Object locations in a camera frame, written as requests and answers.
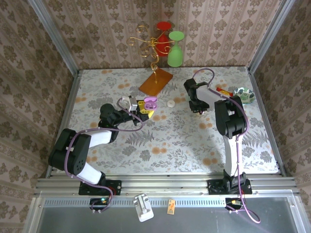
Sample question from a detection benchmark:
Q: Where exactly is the gold wire rack wooden base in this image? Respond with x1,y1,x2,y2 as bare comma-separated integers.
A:
126,25,173,99

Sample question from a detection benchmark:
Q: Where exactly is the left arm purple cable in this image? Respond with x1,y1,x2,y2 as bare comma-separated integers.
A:
65,98,146,214

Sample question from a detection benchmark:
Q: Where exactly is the perforated metal cable duct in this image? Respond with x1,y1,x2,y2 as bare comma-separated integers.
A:
43,196,299,207

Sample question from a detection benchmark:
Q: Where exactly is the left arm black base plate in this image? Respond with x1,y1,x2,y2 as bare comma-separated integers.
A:
79,179,122,196

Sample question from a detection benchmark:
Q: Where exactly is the purple earbud case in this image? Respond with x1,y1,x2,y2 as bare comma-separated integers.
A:
143,96,158,110

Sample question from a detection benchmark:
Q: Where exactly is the small orange tag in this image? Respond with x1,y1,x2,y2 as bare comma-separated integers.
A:
167,199,176,216

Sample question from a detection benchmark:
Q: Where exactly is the aluminium table edge rail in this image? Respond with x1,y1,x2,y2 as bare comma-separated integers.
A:
45,70,82,178
247,67,286,176

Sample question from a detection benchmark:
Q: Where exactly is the green wine glass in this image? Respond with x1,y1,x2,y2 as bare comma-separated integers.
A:
167,31,185,67

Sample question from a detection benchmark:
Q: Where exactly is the red wine glass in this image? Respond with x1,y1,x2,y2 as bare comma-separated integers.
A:
155,21,172,57

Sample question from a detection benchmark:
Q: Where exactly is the aluminium frame post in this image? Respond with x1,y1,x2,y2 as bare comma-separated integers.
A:
247,0,296,73
27,0,80,75

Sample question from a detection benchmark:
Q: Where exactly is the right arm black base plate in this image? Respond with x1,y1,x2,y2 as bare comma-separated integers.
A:
207,179,253,196

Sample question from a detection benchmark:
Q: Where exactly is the long aluminium mounting rail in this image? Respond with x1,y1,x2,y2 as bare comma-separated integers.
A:
34,173,298,198

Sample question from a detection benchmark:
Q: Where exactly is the red snack packet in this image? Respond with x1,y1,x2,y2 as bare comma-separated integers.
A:
216,86,233,97

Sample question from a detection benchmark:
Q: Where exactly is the grey metal sheet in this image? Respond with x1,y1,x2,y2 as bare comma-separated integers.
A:
36,206,301,233

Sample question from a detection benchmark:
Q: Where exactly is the leaf pattern bowl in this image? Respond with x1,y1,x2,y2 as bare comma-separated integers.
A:
233,86,255,105

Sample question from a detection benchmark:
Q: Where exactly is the white plastic bracket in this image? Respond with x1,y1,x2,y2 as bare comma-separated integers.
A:
133,193,155,223

